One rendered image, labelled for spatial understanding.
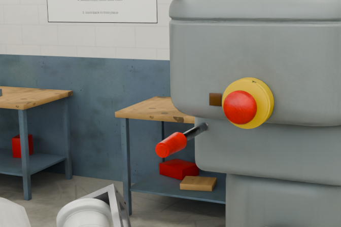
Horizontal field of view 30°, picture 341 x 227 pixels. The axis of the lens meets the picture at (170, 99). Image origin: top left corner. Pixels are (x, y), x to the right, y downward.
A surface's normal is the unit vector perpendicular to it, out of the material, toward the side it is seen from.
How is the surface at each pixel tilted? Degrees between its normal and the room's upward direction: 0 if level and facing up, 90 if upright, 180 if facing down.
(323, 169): 90
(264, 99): 90
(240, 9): 81
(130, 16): 90
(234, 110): 93
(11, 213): 58
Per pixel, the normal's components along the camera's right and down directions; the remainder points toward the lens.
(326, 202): 0.05, 0.18
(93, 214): 0.36, -0.77
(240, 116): -0.39, 0.25
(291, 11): -0.42, 0.02
